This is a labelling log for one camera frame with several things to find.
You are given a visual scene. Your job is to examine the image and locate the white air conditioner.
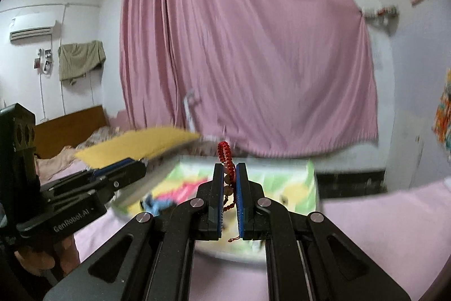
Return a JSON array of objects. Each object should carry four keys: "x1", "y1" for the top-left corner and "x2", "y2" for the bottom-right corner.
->
[{"x1": 9, "y1": 17, "x2": 57, "y2": 42}]

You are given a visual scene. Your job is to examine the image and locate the floral patterned pillow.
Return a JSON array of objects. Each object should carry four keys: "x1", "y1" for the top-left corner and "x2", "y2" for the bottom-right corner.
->
[{"x1": 34, "y1": 126, "x2": 123, "y2": 185}]

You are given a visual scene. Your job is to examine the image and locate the person's left hand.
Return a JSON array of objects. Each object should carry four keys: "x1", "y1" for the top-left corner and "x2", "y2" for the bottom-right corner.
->
[{"x1": 15, "y1": 235, "x2": 80, "y2": 276}]

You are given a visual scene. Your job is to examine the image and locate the brown wooden headboard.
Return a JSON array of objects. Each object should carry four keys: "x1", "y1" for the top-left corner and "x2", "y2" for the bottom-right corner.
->
[{"x1": 35, "y1": 106, "x2": 108, "y2": 159}]

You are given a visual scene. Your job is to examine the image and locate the cartoon bear towel liner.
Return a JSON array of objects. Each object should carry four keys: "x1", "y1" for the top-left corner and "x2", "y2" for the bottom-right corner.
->
[{"x1": 126, "y1": 159, "x2": 317, "y2": 217}]

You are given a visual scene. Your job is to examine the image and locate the red bead bracelet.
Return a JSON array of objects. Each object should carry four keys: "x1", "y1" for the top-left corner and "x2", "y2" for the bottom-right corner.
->
[{"x1": 216, "y1": 140, "x2": 242, "y2": 244}]

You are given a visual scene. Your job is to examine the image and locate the olive cloth on wall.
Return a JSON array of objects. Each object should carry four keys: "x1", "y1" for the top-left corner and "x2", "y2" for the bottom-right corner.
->
[{"x1": 58, "y1": 40, "x2": 106, "y2": 82}]

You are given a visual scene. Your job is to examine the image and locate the curtain tieback hook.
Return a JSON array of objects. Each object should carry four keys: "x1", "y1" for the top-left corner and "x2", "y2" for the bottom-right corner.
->
[{"x1": 360, "y1": 5, "x2": 399, "y2": 26}]

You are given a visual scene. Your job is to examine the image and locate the grey jewelry tray box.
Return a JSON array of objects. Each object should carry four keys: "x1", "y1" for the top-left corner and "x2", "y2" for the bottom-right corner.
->
[{"x1": 113, "y1": 156, "x2": 320, "y2": 265}]

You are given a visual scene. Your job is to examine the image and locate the pink bed sheet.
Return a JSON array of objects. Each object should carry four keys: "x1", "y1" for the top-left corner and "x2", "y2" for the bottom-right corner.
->
[{"x1": 44, "y1": 157, "x2": 450, "y2": 300}]

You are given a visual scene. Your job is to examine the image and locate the pink curtain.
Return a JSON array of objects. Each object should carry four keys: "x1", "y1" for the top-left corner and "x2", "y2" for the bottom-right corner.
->
[{"x1": 119, "y1": 0, "x2": 378, "y2": 157}]

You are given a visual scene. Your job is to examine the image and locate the yellow pillow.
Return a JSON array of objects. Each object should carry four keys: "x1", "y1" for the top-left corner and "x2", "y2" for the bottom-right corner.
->
[{"x1": 75, "y1": 126, "x2": 200, "y2": 169}]

